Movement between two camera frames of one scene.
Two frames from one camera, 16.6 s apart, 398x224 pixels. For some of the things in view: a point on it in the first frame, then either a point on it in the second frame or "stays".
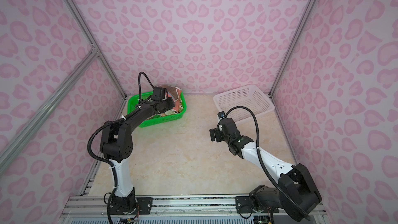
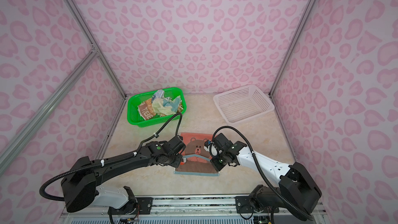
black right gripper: [212, 130] -> [216, 167]
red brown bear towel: [174, 93] -> [197, 157]
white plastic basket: [249, 96] stays
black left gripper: [172, 101] -> [178, 164]
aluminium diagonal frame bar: [8, 151] stays
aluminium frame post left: [86, 29] stays
